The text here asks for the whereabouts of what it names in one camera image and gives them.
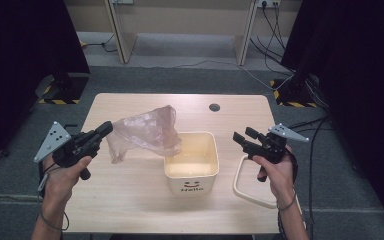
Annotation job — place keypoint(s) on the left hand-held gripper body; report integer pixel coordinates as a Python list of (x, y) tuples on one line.
[(75, 148)]

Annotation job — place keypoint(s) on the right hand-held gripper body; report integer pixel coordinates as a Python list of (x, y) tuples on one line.
[(270, 148)]

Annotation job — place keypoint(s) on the clear plastic trash bag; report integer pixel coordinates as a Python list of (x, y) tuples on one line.
[(146, 130)]

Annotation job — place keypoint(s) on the cream square trash bin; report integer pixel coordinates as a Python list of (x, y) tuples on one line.
[(186, 185)]

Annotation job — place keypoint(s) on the person's right hand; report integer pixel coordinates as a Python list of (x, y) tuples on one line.
[(281, 180)]

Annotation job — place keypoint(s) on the person's left hand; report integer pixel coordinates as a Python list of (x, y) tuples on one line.
[(60, 181)]

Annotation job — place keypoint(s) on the black floor tape figure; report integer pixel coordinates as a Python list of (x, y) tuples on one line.
[(71, 126)]

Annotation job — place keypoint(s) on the dark round table grommet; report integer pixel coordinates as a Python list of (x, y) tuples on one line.
[(214, 107)]

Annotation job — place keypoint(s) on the black stand base striped tape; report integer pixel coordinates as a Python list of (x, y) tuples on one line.
[(68, 88), (293, 91)]

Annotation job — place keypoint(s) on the wooden desk leg panel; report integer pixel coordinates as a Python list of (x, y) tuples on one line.
[(123, 40), (243, 43)]

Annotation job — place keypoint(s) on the black curtain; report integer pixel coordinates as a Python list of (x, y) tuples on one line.
[(20, 66), (363, 83)]

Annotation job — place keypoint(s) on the white wall power socket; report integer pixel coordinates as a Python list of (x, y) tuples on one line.
[(268, 2)]

